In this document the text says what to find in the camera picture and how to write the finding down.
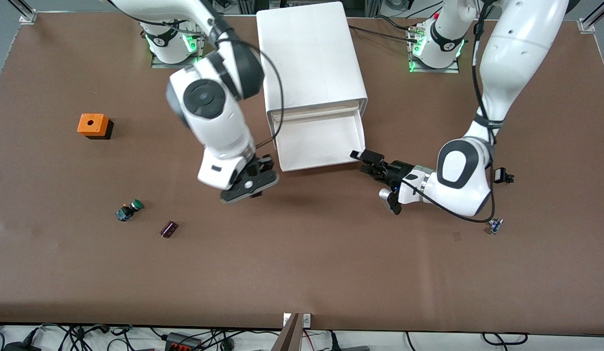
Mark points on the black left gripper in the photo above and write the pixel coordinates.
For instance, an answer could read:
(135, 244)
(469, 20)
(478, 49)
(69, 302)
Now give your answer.
(397, 171)

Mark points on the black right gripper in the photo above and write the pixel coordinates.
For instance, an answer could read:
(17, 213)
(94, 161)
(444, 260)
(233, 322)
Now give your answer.
(257, 165)

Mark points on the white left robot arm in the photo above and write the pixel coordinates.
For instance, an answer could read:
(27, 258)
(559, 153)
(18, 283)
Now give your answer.
(516, 48)

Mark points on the green mushroom push button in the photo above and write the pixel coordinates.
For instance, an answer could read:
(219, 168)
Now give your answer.
(129, 210)

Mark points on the dark maroon cylindrical capacitor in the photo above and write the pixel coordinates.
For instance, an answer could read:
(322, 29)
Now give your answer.
(169, 229)

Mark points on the small brown tape patch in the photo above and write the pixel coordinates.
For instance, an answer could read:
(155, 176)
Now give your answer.
(457, 236)

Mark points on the small blue electronic part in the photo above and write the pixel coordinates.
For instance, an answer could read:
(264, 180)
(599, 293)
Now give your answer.
(494, 226)

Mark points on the orange box with black base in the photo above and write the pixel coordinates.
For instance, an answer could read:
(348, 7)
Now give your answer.
(91, 124)

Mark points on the black power strip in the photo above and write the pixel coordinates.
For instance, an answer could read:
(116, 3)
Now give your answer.
(182, 341)

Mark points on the black power adapter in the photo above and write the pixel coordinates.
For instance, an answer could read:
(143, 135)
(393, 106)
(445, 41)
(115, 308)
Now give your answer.
(15, 346)

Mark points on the small black switch part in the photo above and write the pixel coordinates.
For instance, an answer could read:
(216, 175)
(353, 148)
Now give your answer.
(501, 175)

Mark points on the white mount bracket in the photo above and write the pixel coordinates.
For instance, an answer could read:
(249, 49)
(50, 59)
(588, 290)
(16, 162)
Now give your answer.
(307, 320)

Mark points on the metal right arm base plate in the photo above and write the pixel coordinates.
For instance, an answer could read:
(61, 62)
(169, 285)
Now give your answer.
(158, 61)

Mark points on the brown camera mount post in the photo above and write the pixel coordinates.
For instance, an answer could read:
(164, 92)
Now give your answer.
(288, 336)

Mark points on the aluminium frame post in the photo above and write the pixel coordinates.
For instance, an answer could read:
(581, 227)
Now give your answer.
(26, 14)
(592, 22)

